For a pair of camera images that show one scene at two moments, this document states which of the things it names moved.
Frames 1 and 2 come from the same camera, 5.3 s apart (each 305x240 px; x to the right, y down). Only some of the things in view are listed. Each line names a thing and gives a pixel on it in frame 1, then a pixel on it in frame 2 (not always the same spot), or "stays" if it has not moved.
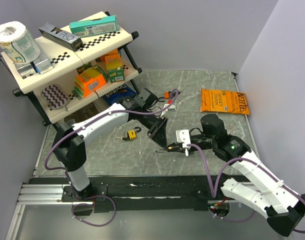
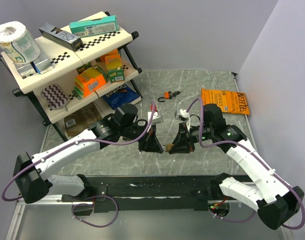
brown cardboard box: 86,112 stays
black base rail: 144,192 stays
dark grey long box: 71,42 stays
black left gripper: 158,133 -> 150,142
